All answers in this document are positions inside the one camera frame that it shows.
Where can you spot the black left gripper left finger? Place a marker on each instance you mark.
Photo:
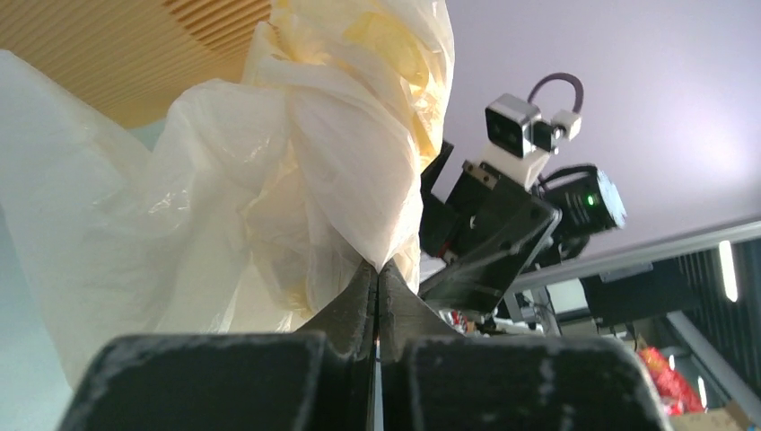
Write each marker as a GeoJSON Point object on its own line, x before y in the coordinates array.
{"type": "Point", "coordinates": [319, 377]}

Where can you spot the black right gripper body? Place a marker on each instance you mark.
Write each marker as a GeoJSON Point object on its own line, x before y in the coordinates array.
{"type": "Point", "coordinates": [489, 230]}

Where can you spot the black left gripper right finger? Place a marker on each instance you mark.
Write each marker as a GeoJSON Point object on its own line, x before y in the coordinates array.
{"type": "Point", "coordinates": [434, 378]}

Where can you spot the translucent cream trash bag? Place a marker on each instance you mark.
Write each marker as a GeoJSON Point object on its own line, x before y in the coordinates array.
{"type": "Point", "coordinates": [260, 198]}

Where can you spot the orange slotted plastic trash bin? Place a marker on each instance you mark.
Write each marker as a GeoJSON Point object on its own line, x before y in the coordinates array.
{"type": "Point", "coordinates": [131, 59]}

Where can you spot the red snack packet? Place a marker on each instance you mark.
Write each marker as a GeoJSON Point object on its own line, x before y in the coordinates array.
{"type": "Point", "coordinates": [677, 395]}

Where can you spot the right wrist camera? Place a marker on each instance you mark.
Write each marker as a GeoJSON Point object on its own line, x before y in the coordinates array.
{"type": "Point", "coordinates": [521, 140]}

